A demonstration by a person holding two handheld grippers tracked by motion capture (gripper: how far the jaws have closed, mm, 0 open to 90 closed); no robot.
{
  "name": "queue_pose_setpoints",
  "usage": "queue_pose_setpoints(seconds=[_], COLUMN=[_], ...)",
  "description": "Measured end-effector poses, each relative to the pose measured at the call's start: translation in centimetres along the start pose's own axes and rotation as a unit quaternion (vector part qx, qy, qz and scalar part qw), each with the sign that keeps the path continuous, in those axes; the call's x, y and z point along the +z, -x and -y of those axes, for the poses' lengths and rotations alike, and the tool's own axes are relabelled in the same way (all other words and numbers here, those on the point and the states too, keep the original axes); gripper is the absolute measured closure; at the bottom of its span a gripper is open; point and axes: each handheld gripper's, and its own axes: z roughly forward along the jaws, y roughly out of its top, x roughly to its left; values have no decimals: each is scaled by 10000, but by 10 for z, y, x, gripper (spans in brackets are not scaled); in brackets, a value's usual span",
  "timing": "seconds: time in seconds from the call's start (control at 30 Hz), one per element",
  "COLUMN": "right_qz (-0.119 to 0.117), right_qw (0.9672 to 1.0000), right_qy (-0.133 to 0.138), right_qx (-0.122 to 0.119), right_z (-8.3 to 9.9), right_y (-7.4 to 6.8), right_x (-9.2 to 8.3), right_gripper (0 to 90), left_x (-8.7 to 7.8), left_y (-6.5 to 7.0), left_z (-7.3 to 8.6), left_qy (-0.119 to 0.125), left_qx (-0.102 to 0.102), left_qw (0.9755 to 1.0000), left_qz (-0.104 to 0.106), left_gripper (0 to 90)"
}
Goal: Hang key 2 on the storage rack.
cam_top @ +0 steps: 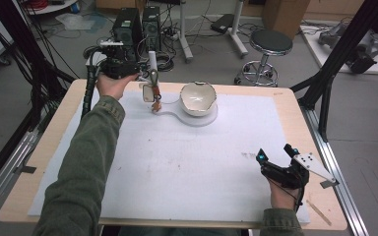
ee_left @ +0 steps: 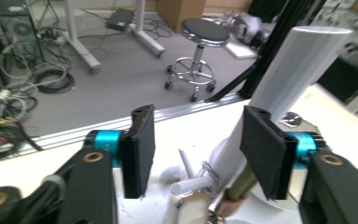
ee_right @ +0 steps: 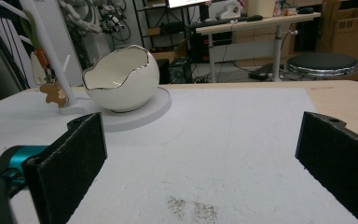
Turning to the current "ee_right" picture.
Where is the black shelf rack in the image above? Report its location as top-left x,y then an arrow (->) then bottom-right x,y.
132,0 -> 201,60

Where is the white eggshell-shaped ceramic bowl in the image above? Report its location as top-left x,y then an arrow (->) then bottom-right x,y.
81,44 -> 161,113

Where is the orange keychain with bear charm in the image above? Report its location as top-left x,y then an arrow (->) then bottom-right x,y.
21,8 -> 70,109

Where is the white foam mat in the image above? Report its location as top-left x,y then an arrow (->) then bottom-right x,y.
0,86 -> 358,224

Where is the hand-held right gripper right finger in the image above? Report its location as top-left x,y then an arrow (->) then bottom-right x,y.
295,110 -> 358,224

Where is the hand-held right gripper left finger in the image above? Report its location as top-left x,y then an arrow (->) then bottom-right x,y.
22,112 -> 108,224

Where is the black metal frame with cables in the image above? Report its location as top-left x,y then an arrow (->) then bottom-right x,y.
0,0 -> 31,91

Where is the black power adapter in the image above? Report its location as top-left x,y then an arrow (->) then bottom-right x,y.
247,62 -> 275,82

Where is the cardboard box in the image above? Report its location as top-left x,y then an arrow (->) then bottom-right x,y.
314,7 -> 358,82

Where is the white key stand with pegs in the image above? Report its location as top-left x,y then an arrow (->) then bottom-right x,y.
0,0 -> 172,133

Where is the black round stool chrome base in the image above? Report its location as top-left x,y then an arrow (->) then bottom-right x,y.
284,51 -> 358,83

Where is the monitor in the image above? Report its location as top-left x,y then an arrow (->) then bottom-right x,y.
167,0 -> 213,9

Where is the white-legged wooden desk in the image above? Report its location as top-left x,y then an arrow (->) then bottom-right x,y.
195,11 -> 323,84

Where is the black computer tower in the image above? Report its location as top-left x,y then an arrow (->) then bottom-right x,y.
167,56 -> 194,85

